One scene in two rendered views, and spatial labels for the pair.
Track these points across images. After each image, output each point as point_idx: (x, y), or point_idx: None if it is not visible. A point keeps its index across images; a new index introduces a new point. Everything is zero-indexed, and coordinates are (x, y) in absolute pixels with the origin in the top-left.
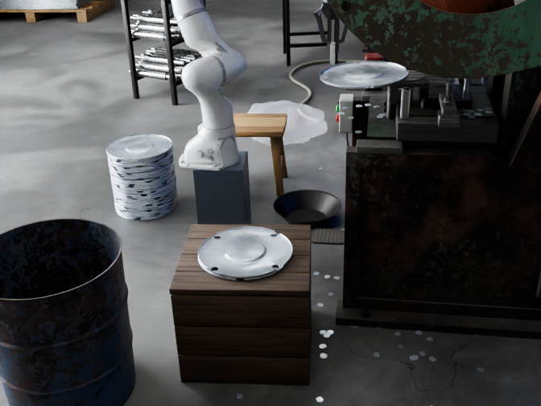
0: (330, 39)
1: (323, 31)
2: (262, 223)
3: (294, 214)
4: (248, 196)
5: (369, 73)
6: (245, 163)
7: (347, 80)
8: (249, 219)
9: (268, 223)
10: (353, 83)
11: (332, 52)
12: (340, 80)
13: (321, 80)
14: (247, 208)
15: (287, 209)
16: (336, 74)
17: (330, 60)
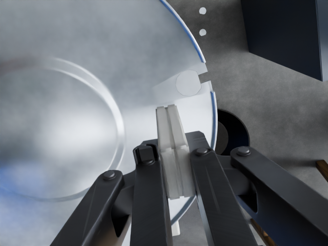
0: (194, 166)
1: (267, 185)
2: (253, 115)
3: (221, 143)
4: (282, 44)
5: (17, 131)
6: (315, 30)
7: (88, 59)
8: (267, 36)
9: (246, 117)
10: (48, 15)
11: (167, 127)
12: (115, 44)
13: (193, 36)
14: (276, 26)
15: (232, 147)
16: (152, 126)
17: (175, 110)
